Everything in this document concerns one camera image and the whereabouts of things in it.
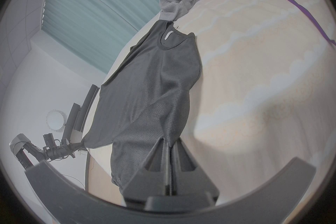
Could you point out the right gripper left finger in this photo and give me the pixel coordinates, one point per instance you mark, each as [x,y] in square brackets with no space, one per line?
[153,178]

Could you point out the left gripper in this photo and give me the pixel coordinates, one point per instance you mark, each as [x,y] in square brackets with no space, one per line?
[64,150]

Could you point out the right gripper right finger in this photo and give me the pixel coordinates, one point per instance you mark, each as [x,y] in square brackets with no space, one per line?
[190,178]

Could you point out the black T-shirt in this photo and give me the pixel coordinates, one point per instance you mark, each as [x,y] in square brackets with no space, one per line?
[157,86]

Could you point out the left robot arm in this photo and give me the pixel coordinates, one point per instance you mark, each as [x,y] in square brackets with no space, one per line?
[19,143]

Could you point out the bed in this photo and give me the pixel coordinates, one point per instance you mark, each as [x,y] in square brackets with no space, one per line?
[262,60]

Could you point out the round white mirror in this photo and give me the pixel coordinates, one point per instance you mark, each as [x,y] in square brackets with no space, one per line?
[56,120]

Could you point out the black chest of drawers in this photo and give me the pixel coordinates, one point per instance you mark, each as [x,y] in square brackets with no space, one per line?
[84,107]

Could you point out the grey garment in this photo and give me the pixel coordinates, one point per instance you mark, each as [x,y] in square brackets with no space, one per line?
[175,2]

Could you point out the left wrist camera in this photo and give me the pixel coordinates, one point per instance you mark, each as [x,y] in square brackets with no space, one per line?
[48,140]

